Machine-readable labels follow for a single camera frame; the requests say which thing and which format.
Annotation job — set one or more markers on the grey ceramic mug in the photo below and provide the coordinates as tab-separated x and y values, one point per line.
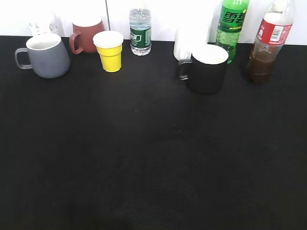
48	56

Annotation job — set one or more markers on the cola bottle red label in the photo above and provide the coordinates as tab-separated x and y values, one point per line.
272	34

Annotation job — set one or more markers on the yellow paper cup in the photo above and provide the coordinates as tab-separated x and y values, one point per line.
109	47

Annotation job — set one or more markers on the green sprite bottle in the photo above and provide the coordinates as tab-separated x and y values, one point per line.
230	24

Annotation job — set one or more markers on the white patterned cup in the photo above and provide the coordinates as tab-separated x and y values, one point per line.
43	22

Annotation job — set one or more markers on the black ceramic mug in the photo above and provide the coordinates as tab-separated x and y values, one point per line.
204	71

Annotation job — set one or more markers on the white ceramic mug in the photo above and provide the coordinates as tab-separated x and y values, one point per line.
188	39

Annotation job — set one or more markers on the clear water bottle green label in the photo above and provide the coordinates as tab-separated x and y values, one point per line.
140	28

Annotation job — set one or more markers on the brown ceramic mug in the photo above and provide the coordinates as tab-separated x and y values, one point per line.
84	28

